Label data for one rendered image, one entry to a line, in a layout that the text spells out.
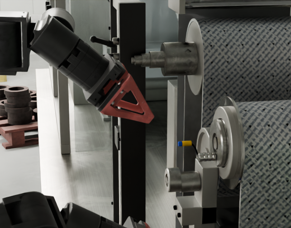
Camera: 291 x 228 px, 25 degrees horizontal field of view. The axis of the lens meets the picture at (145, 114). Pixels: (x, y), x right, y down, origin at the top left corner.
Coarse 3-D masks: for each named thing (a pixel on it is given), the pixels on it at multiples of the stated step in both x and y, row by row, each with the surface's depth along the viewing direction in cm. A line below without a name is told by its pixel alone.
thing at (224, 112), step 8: (216, 112) 106; (224, 112) 101; (224, 120) 102; (232, 120) 100; (232, 128) 99; (232, 136) 99; (232, 144) 98; (232, 152) 99; (232, 160) 99; (224, 168) 103; (232, 168) 100; (224, 176) 103; (232, 176) 102
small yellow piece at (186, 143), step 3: (183, 141) 109; (186, 141) 109; (189, 141) 109; (180, 144) 109; (183, 144) 109; (186, 144) 109; (189, 144) 109; (192, 144) 110; (195, 147) 110; (195, 150) 110
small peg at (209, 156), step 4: (204, 152) 104; (208, 152) 104; (212, 152) 104; (200, 156) 103; (204, 156) 103; (208, 156) 103; (212, 156) 103; (200, 160) 103; (204, 160) 103; (208, 160) 104; (212, 160) 104
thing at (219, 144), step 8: (216, 120) 103; (216, 128) 103; (224, 128) 101; (216, 136) 104; (224, 136) 101; (216, 144) 103; (224, 144) 100; (216, 152) 105; (224, 152) 101; (216, 160) 104; (224, 160) 101
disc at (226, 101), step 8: (224, 96) 105; (224, 104) 105; (232, 104) 101; (232, 112) 101; (240, 120) 98; (240, 128) 98; (240, 136) 97; (240, 144) 98; (240, 152) 98; (240, 160) 98; (240, 168) 98; (240, 176) 99; (232, 184) 103
